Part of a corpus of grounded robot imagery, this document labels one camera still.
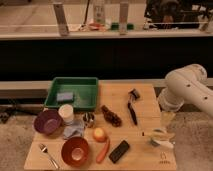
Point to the black eraser block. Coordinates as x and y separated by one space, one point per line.
119 151

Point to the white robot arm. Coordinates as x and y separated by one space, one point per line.
186 84

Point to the purple bowl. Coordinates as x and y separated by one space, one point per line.
47 122

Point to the red bowl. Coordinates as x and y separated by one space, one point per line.
75 151

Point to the green plastic tray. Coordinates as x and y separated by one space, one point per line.
80 92

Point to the black brush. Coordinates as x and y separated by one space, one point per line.
133 96

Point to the brown grape bunch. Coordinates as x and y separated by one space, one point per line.
111 117

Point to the small striped metal cup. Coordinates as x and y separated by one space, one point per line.
89 119

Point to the blue sponge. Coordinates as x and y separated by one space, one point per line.
66 96

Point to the white cup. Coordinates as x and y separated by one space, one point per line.
66 111

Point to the yellow apple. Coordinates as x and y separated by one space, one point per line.
99 135

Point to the wooden board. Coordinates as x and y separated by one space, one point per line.
141 156

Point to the orange carrot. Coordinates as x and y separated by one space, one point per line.
100 157

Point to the silver fork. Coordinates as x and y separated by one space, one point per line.
44 149

